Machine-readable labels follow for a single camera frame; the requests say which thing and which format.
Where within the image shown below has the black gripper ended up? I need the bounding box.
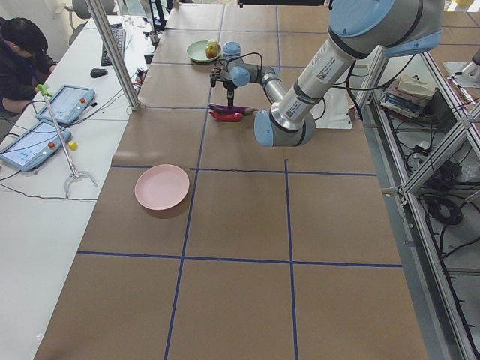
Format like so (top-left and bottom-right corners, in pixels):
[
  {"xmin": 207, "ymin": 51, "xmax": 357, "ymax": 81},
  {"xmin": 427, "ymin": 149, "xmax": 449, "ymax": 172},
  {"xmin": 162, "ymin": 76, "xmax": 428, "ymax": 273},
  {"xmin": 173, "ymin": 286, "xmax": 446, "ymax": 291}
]
[{"xmin": 209, "ymin": 66, "xmax": 237, "ymax": 107}]

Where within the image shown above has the purple eggplant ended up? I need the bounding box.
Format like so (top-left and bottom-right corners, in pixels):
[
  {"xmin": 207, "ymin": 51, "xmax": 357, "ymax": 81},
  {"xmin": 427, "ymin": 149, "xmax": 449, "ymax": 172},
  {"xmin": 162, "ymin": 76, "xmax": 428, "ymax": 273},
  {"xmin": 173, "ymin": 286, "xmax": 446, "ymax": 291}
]
[{"xmin": 208, "ymin": 103, "xmax": 258, "ymax": 115}]

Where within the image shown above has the red chili pepper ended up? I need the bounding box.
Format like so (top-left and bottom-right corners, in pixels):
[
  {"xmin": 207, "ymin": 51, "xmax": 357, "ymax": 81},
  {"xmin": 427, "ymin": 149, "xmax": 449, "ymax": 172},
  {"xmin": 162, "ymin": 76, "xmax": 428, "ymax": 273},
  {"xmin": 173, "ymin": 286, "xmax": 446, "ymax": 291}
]
[{"xmin": 209, "ymin": 111, "xmax": 244, "ymax": 122}]

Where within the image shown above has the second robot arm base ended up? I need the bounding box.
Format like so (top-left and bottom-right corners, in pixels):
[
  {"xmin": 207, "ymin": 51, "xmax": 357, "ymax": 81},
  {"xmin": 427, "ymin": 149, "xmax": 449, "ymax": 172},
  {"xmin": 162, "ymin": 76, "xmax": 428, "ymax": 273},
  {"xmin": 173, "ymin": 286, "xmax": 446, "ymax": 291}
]
[{"xmin": 443, "ymin": 50, "xmax": 479, "ymax": 89}]

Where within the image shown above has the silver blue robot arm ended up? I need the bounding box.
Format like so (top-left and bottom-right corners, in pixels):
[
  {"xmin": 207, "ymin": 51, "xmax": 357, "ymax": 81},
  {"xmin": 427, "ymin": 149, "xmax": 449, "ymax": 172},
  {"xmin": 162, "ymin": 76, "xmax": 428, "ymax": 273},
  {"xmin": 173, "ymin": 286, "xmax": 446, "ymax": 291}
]
[{"xmin": 210, "ymin": 0, "xmax": 443, "ymax": 147}]

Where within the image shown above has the light green plate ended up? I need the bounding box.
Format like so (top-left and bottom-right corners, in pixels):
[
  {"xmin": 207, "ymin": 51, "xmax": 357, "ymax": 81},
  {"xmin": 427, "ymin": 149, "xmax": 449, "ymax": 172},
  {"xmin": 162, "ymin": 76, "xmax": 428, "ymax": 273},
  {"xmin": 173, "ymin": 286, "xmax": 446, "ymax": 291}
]
[{"xmin": 187, "ymin": 40, "xmax": 221, "ymax": 63}]

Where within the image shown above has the pink plate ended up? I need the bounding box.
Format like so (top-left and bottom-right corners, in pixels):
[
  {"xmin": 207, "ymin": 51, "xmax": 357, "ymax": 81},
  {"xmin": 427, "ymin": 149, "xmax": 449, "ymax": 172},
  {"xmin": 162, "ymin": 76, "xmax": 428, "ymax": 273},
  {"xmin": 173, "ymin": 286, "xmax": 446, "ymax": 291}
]
[{"xmin": 134, "ymin": 164, "xmax": 190, "ymax": 211}]

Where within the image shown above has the black keyboard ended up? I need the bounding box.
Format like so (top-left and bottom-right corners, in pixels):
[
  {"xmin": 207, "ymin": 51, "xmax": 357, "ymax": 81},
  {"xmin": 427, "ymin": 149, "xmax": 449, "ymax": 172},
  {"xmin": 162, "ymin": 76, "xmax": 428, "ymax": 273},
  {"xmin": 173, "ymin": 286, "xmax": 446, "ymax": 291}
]
[{"xmin": 100, "ymin": 23, "xmax": 127, "ymax": 67}]

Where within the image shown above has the black computer mouse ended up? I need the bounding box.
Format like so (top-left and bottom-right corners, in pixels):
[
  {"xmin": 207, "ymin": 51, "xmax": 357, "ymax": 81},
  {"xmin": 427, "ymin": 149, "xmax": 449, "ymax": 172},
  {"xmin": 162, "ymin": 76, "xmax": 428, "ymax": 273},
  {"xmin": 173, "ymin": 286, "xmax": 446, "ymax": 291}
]
[{"xmin": 90, "ymin": 67, "xmax": 108, "ymax": 79}]

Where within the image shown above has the blue teach pendant far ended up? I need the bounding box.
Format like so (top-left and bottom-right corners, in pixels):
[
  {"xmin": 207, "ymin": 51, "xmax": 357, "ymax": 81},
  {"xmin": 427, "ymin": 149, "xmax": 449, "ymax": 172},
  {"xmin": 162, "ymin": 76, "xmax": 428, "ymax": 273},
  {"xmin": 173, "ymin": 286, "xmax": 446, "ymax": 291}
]
[{"xmin": 41, "ymin": 84, "xmax": 96, "ymax": 125}]

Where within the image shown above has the blue teach pendant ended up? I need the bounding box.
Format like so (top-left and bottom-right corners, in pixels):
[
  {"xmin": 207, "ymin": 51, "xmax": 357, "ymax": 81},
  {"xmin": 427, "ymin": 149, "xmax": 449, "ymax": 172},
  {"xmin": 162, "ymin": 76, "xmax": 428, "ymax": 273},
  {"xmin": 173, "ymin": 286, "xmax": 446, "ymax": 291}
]
[
  {"xmin": 1, "ymin": 120, "xmax": 62, "ymax": 172},
  {"xmin": 41, "ymin": 84, "xmax": 96, "ymax": 125}
]

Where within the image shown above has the small yellow toy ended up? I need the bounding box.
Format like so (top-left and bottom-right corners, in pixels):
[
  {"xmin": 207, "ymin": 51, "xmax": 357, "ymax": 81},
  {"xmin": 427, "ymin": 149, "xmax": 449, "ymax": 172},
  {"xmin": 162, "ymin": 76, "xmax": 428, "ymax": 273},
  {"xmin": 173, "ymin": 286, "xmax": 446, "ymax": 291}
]
[{"xmin": 68, "ymin": 141, "xmax": 78, "ymax": 151}]

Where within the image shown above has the stack of books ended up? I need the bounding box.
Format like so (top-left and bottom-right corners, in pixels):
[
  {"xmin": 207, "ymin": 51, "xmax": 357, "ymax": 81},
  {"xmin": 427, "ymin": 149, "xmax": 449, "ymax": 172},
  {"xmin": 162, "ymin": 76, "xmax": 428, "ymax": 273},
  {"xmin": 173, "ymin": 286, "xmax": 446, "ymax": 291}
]
[{"xmin": 379, "ymin": 75, "xmax": 437, "ymax": 119}]

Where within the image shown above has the reacher grabber stick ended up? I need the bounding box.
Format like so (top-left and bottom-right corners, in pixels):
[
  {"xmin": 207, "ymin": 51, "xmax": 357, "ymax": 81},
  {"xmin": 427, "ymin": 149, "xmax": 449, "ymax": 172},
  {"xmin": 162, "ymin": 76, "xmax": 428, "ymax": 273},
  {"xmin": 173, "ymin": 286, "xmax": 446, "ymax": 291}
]
[{"xmin": 37, "ymin": 83, "xmax": 98, "ymax": 200}]

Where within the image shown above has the white power strip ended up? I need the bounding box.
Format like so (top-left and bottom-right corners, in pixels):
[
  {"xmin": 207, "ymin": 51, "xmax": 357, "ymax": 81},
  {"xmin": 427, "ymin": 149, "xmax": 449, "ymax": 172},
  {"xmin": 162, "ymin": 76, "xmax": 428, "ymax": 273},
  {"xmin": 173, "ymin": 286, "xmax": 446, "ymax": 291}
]
[{"xmin": 411, "ymin": 140, "xmax": 431, "ymax": 166}]

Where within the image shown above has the blue teach pendant near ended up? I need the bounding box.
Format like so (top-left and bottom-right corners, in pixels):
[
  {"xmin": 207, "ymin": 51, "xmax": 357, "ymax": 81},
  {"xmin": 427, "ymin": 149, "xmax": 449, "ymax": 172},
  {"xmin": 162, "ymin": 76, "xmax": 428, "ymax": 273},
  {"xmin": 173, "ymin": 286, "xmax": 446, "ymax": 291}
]
[{"xmin": 1, "ymin": 120, "xmax": 62, "ymax": 172}]

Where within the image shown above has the seated person in black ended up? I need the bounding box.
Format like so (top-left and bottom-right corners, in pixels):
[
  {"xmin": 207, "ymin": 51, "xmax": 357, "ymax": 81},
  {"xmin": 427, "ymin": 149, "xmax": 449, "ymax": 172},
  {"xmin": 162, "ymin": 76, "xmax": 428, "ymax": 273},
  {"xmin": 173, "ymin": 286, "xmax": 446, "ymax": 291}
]
[{"xmin": 1, "ymin": 17, "xmax": 56, "ymax": 114}]

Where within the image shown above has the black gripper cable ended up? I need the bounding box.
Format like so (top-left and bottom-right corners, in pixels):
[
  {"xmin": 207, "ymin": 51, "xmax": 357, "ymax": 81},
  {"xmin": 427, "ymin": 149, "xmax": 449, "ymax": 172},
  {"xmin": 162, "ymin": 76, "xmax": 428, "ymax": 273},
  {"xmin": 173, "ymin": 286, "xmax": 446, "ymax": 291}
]
[{"xmin": 223, "ymin": 52, "xmax": 264, "ymax": 74}]

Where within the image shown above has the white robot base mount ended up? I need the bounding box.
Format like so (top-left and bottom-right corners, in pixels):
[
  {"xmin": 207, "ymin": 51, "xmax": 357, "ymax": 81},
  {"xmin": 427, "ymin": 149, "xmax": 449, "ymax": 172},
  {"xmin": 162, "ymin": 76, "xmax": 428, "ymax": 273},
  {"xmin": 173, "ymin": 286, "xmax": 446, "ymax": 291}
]
[{"xmin": 310, "ymin": 88, "xmax": 353, "ymax": 130}]

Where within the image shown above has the aluminium frame post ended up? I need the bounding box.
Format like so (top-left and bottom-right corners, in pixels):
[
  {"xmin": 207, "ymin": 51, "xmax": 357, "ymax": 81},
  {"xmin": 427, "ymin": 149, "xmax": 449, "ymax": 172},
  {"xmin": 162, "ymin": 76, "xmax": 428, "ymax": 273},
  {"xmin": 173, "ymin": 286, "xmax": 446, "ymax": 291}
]
[{"xmin": 85, "ymin": 0, "xmax": 140, "ymax": 110}]

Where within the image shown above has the aluminium frame rack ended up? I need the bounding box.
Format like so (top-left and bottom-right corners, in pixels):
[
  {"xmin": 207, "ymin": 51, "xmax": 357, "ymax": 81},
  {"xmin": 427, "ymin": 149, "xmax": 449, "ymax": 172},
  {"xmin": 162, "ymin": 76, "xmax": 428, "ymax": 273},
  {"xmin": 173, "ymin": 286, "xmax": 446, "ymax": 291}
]
[{"xmin": 355, "ymin": 45, "xmax": 479, "ymax": 359}]

